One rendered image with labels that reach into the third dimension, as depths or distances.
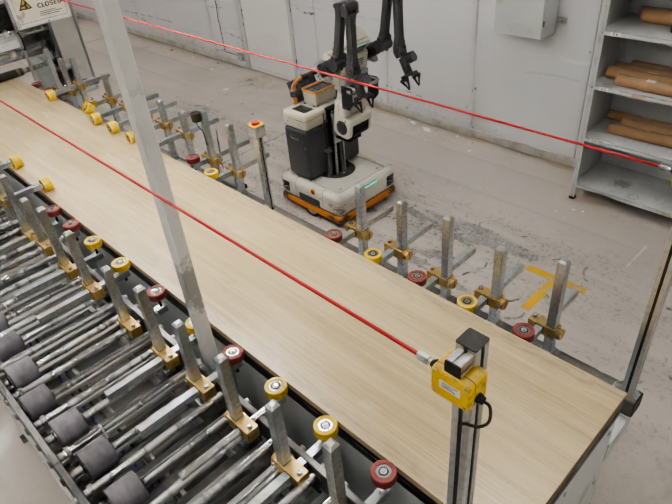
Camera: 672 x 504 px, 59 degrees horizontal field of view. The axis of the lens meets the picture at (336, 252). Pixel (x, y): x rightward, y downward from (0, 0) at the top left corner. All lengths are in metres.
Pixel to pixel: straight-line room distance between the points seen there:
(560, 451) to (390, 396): 0.55
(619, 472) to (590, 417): 1.06
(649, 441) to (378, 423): 1.64
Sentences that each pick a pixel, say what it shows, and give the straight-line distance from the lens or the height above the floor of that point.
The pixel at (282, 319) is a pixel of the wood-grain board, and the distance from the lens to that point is 2.37.
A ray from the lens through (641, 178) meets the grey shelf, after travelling 4.98.
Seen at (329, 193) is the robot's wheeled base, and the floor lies 0.27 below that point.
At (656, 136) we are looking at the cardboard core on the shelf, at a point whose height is 0.58.
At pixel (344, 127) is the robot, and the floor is 0.74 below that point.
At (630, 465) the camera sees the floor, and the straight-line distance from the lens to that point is 3.17.
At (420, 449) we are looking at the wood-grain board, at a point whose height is 0.90.
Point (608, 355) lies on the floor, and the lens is 3.60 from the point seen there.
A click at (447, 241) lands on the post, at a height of 1.03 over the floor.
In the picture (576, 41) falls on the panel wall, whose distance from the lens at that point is 4.96.
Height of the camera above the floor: 2.49
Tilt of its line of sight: 36 degrees down
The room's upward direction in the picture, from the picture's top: 6 degrees counter-clockwise
